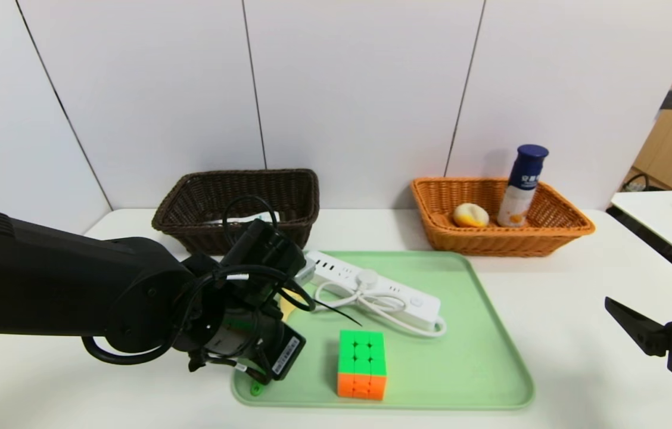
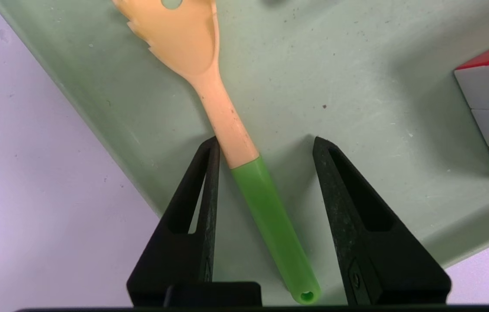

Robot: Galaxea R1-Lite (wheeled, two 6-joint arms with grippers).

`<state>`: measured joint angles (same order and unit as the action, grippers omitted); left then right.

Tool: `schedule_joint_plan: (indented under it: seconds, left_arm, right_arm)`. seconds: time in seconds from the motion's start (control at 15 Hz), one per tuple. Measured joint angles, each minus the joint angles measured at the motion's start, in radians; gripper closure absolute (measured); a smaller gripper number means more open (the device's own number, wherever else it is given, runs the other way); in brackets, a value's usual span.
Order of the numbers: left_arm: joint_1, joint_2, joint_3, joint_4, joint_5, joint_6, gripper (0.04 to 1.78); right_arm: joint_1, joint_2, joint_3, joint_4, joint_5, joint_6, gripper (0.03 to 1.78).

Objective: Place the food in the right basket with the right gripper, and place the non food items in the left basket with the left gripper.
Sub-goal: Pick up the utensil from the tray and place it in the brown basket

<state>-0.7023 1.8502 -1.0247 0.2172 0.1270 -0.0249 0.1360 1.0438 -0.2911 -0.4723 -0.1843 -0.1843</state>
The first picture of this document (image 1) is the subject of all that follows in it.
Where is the white bottle with blue cap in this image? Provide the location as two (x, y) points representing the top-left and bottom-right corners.
(497, 144), (550, 228)

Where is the orange topped bread bun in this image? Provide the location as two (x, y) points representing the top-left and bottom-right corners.
(453, 203), (490, 228)

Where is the white power strip with cable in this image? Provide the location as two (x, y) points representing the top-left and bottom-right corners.
(302, 250), (449, 338)

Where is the green orange puzzle cube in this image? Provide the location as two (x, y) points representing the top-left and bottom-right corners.
(337, 330), (388, 401)

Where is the yellow green pasta spoon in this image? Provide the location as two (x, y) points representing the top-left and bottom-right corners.
(249, 289), (304, 397)

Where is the white tube with clear cap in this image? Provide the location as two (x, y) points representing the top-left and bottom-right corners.
(211, 211), (281, 226)

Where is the orange wicker basket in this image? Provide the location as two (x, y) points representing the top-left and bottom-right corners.
(411, 177), (596, 257)

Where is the dark brown wicker basket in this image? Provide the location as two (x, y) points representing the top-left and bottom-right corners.
(151, 169), (320, 256)

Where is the white side table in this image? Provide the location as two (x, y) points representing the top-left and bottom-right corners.
(610, 190), (672, 265)

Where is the light green plastic tray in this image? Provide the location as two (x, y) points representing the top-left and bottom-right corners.
(231, 250), (536, 411)

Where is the thin black cable tie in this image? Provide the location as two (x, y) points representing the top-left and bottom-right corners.
(279, 288), (362, 327)

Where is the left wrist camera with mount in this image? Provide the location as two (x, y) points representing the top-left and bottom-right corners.
(222, 219), (316, 301)

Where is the black left camera cable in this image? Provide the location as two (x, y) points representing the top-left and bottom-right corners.
(222, 195), (280, 251)

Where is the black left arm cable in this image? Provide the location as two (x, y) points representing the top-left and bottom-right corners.
(81, 274), (253, 366)

